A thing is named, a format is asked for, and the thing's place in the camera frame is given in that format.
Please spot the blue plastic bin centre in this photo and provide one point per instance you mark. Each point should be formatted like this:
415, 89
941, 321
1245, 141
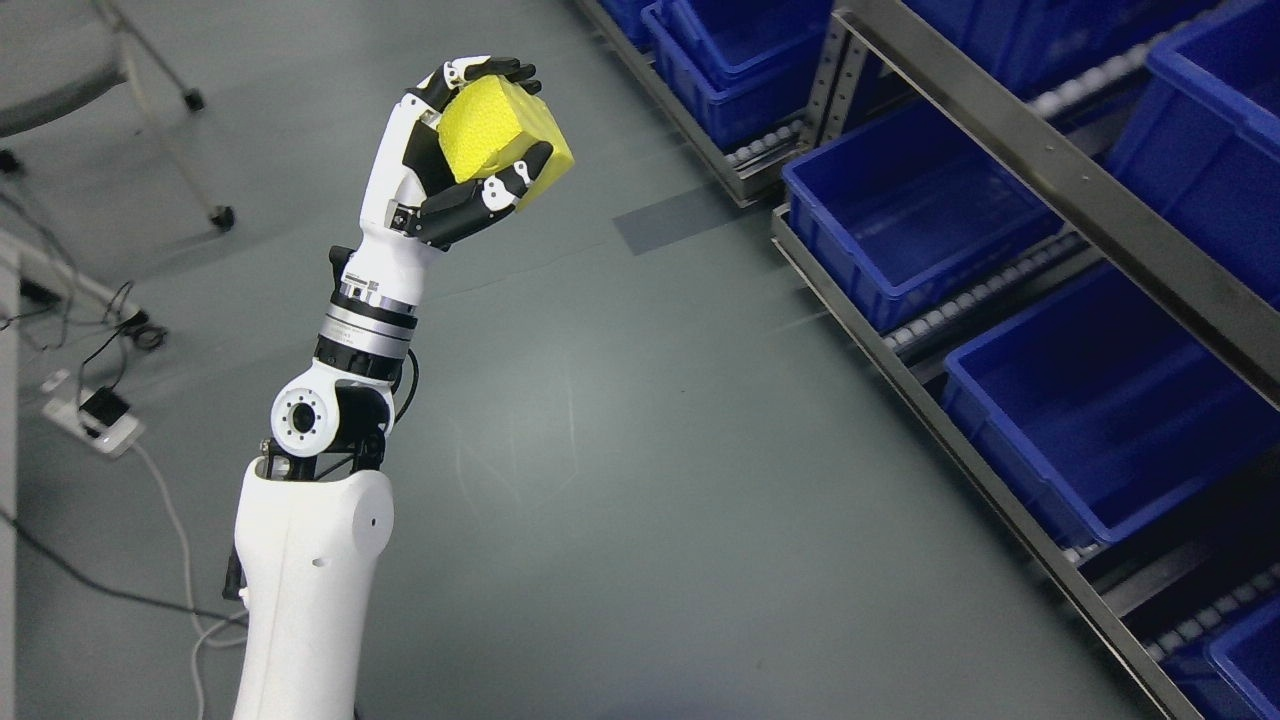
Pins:
904, 211

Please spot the blue bin bottom corner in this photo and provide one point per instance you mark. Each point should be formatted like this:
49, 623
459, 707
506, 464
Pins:
1232, 672

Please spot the blue bin lower right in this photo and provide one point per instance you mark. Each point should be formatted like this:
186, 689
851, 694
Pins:
1100, 413

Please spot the yellow foam block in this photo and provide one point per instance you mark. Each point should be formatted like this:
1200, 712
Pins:
491, 124

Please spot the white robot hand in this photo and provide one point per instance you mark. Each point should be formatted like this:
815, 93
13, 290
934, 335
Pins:
410, 207

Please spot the blue plastic bin right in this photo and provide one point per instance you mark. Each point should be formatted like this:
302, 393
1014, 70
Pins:
739, 67

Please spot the grey rolling chair base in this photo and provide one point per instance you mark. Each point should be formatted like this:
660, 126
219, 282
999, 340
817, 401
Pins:
59, 56

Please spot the blue bin upper right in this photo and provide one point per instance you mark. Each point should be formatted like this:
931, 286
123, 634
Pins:
1202, 146

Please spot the white power strip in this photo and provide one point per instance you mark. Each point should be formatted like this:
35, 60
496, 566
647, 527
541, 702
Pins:
100, 418

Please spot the blue plastic bin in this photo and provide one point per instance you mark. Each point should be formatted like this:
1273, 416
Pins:
739, 67
904, 211

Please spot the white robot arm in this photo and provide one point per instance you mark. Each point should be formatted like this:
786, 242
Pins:
315, 509

